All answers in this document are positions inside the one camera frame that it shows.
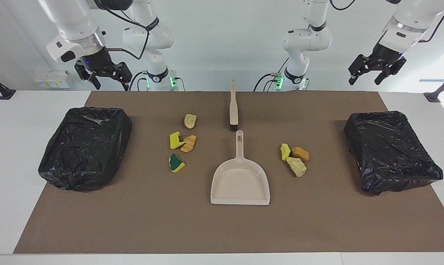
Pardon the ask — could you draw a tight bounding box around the curved yellow sponge piece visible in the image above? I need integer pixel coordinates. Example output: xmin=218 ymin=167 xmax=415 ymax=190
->
xmin=169 ymin=131 xmax=185 ymax=150

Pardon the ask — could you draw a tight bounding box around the orange striped sponge piece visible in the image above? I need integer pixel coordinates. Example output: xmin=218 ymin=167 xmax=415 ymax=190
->
xmin=180 ymin=135 xmax=197 ymax=153

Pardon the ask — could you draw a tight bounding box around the orange-brown sponge chunk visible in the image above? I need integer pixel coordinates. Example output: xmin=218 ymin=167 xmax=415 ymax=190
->
xmin=291 ymin=146 xmax=311 ymax=162

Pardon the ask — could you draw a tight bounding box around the green and yellow sponge piece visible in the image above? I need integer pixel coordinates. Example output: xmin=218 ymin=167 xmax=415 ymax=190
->
xmin=168 ymin=153 xmax=186 ymax=173

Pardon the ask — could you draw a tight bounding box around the cream sponge chunk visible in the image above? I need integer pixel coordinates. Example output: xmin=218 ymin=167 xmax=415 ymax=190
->
xmin=286 ymin=157 xmax=307 ymax=178

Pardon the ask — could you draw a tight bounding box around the beige hand brush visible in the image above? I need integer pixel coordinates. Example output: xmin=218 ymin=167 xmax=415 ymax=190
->
xmin=230 ymin=79 xmax=240 ymax=132

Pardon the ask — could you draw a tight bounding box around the beige plastic dustpan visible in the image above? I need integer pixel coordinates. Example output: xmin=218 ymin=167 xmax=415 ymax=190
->
xmin=210 ymin=130 xmax=270 ymax=206

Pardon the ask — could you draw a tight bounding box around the black bag-lined bin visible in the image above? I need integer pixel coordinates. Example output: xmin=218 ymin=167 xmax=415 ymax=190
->
xmin=38 ymin=107 xmax=133 ymax=192
xmin=343 ymin=110 xmax=444 ymax=196

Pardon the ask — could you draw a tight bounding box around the brown table mat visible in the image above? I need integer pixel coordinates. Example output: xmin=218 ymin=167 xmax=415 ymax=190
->
xmin=14 ymin=91 xmax=444 ymax=254

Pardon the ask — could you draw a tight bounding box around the black base cable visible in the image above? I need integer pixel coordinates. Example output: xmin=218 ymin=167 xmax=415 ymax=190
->
xmin=129 ymin=71 xmax=186 ymax=92
xmin=253 ymin=57 xmax=290 ymax=92

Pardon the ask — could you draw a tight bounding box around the white wall socket box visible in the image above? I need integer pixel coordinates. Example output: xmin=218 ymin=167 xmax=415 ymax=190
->
xmin=35 ymin=70 xmax=74 ymax=89

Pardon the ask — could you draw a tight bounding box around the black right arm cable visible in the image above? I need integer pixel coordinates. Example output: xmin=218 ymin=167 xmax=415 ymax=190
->
xmin=103 ymin=6 xmax=150 ymax=60

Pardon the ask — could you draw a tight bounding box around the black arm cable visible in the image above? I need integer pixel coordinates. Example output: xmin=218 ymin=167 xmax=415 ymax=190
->
xmin=103 ymin=6 xmax=150 ymax=60
xmin=329 ymin=0 xmax=444 ymax=43

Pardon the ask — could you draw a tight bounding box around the black camera stand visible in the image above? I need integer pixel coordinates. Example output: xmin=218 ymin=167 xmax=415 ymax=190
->
xmin=424 ymin=71 xmax=444 ymax=103
xmin=0 ymin=71 xmax=16 ymax=100

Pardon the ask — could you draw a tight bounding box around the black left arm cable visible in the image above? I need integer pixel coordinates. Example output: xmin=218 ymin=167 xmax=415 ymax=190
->
xmin=329 ymin=0 xmax=444 ymax=43

